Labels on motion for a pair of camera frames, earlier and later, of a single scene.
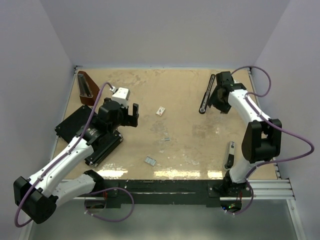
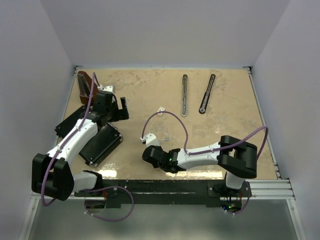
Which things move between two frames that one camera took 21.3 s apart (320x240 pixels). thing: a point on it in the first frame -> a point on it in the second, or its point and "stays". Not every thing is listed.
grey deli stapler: [230, 163] -> [184, 99]
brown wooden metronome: [88, 90] stays
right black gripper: [224, 108] -> [157, 147]
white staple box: [160, 111] stays
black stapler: [203, 104] stays
